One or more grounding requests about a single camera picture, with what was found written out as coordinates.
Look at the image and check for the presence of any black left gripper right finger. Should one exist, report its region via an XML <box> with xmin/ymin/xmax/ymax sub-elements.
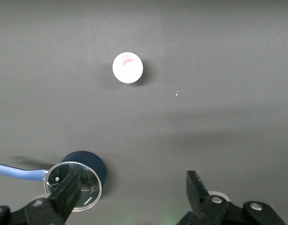
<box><xmin>176</xmin><ymin>170</ymin><xmax>287</xmax><ymax>225</ymax></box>

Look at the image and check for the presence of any glass saucepan lid, blue knob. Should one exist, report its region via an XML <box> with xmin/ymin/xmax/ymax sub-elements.
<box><xmin>44</xmin><ymin>161</ymin><xmax>103</xmax><ymax>212</ymax></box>

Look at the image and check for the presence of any pink plastic cup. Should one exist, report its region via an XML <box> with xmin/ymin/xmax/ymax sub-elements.
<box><xmin>112</xmin><ymin>52</ymin><xmax>144</xmax><ymax>84</ymax></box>

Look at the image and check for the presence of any dark blue saucepan, blue handle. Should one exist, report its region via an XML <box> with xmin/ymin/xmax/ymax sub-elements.
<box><xmin>0</xmin><ymin>150</ymin><xmax>107</xmax><ymax>195</ymax></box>

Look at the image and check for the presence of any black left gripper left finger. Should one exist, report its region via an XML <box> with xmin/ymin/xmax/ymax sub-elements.
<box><xmin>0</xmin><ymin>164</ymin><xmax>82</xmax><ymax>225</ymax></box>

